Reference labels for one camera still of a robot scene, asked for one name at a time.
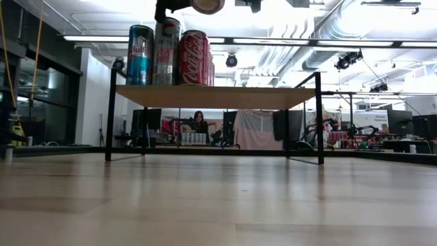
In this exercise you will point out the white floral Celsius can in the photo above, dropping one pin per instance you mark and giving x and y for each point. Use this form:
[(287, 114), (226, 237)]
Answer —
[(166, 58)]

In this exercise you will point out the red Coca-Cola can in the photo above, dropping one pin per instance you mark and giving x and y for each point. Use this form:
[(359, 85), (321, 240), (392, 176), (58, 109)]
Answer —
[(193, 65), (211, 71)]

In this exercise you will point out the blue silver Red Bull can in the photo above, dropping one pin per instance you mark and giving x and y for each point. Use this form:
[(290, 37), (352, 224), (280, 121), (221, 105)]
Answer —
[(139, 65)]

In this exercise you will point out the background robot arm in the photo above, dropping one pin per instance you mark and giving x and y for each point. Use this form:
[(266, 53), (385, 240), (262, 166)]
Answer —
[(358, 130), (184, 120)]

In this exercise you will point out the wooden shelf black metal legs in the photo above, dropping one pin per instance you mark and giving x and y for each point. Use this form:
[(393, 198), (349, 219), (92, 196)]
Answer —
[(215, 97)]

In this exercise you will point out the LED light bar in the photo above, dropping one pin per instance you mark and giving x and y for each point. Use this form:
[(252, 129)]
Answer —
[(102, 38)]

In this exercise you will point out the black computer monitor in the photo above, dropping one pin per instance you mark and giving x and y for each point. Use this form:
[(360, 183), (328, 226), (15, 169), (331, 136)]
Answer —
[(425, 126), (147, 121), (399, 121)]

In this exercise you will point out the person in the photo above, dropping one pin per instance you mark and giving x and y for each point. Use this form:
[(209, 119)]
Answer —
[(201, 128)]

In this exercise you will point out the thin black tripod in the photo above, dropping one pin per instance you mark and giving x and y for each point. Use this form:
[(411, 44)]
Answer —
[(101, 136)]

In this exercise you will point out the pink white cloth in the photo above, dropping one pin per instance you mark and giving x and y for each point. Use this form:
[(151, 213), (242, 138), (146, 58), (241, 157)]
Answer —
[(259, 131)]

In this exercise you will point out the black cloth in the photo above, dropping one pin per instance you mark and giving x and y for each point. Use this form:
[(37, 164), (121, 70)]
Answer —
[(278, 124)]

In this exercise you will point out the floral printed cloth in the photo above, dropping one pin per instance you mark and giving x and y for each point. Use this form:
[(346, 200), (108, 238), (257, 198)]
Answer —
[(312, 118)]

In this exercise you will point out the black spotlight cluster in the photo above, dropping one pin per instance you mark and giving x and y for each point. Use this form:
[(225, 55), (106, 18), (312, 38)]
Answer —
[(379, 88), (348, 59)]

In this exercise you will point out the small white cup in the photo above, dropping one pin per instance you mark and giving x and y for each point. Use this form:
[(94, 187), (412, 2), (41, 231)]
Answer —
[(30, 141), (412, 149)]

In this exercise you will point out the yellow jug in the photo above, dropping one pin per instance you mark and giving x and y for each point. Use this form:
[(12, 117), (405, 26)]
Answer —
[(17, 131)]

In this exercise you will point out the silver ventilation duct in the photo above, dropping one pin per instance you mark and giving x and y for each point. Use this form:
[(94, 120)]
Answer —
[(321, 56)]

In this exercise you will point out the black aluminium table frame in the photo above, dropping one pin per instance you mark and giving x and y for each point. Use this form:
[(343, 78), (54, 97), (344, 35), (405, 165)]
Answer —
[(68, 150)]

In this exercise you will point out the black background table frame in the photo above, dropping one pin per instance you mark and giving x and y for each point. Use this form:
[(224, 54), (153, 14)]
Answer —
[(351, 102)]

